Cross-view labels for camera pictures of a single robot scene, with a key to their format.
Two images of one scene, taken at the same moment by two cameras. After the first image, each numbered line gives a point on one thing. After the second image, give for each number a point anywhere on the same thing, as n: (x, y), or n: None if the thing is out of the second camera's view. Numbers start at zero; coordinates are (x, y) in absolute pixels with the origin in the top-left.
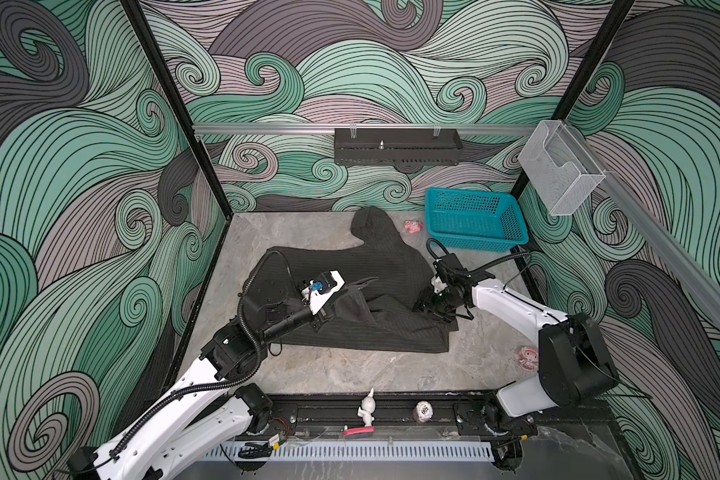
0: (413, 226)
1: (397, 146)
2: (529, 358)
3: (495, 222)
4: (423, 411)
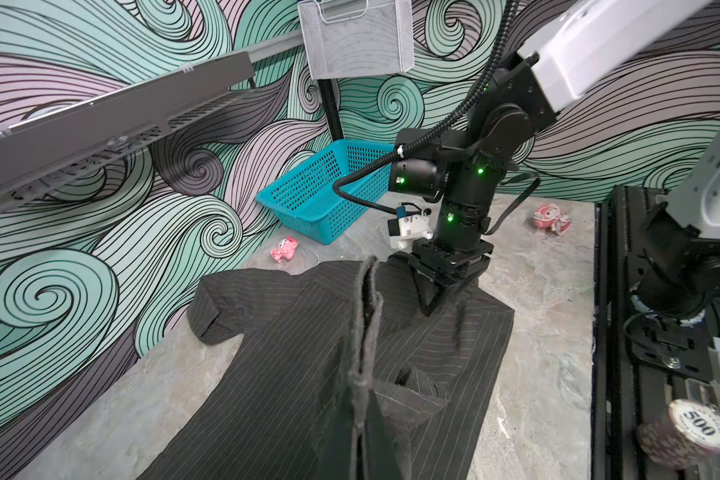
0: (285, 249)
1: (23, 157)
2: (548, 216)
3: (306, 198)
4: (689, 433)
